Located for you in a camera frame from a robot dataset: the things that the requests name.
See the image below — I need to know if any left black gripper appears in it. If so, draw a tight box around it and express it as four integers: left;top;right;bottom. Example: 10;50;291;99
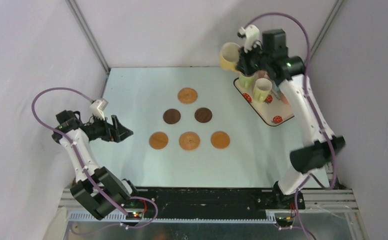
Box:
85;112;133;143

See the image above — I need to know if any yellow mug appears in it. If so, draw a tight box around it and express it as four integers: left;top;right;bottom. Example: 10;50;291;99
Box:
219;42;240;73

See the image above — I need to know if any light wooden coaster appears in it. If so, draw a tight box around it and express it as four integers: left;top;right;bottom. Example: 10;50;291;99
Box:
149;131;169;150
210;131;231;149

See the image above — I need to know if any dark wooden coaster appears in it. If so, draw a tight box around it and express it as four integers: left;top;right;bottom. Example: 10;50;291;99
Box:
194;107;213;123
162;108;181;125

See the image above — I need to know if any woven rattan coaster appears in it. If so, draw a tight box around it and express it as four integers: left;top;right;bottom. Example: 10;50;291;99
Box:
179;131;201;151
177;87;198;105

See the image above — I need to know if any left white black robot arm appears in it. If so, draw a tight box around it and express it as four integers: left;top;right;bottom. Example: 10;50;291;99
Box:
52;110;140;220

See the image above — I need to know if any pink mug at back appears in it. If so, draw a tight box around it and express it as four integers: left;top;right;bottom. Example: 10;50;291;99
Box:
257;70;271;80

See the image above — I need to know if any yellow-green mug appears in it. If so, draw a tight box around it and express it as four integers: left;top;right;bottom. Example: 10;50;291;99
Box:
252;78;273;103

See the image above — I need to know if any blue mug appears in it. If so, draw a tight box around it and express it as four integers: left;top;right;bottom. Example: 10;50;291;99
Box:
272;82;281;95

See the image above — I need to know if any green mug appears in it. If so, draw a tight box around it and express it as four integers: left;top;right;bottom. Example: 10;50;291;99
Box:
238;73;256;89

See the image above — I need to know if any strawberry pattern tray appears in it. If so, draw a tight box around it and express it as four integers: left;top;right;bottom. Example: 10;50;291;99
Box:
233;78;294;127

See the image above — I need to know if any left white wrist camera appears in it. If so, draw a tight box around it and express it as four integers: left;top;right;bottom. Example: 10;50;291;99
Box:
89;98;109;120

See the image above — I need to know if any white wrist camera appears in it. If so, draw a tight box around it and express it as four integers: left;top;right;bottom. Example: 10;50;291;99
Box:
237;24;262;53
89;98;109;120

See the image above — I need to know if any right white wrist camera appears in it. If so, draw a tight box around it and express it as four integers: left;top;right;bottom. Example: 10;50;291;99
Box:
237;24;262;53

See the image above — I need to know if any aluminium frame rail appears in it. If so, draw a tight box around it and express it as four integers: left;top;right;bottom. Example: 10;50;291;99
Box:
59;188;359;224

